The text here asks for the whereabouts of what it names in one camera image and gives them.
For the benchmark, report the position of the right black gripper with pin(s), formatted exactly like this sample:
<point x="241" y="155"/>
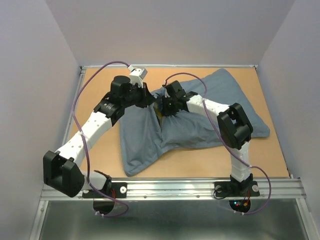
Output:
<point x="166" y="110"/>

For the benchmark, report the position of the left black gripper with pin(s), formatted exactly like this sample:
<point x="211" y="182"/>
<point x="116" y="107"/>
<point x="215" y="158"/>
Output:
<point x="147" y="99"/>

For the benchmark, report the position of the white pillow yellow edge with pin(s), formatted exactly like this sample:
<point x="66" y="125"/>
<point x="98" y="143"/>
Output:
<point x="158" y="115"/>

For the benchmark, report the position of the blue grey pillowcase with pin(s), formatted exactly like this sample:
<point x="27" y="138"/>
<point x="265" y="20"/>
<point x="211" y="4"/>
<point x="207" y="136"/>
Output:
<point x="144" y="138"/>

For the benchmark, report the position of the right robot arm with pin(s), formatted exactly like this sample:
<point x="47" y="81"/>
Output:
<point x="232" y="127"/>

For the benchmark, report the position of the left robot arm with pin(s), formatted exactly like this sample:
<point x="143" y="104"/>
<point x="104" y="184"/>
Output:
<point x="61" y="168"/>

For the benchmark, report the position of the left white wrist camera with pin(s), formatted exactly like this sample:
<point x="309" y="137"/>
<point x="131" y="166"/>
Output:
<point x="137" y="77"/>

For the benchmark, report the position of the aluminium front rail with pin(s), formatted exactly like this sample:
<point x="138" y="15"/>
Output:
<point x="162" y="189"/>

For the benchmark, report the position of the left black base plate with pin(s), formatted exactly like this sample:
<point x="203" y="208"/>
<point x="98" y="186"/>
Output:
<point x="117" y="190"/>

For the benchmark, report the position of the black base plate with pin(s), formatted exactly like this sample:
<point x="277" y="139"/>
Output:
<point x="117" y="190"/>
<point x="228" y="189"/>

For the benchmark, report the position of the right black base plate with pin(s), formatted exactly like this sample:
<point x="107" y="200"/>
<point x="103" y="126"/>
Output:
<point x="228" y="189"/>

